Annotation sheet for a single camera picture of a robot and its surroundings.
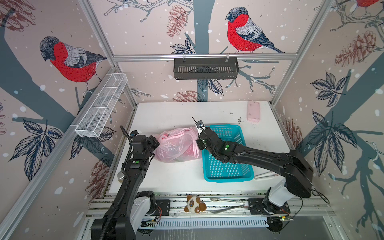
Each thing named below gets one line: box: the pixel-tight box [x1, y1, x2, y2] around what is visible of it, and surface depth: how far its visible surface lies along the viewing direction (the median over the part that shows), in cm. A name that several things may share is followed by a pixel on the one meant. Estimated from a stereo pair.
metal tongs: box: [210, 198, 245, 214], surface depth 76 cm
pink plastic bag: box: [153, 127, 203, 163], surface depth 83 cm
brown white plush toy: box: [184, 195, 207, 214], surface depth 74 cm
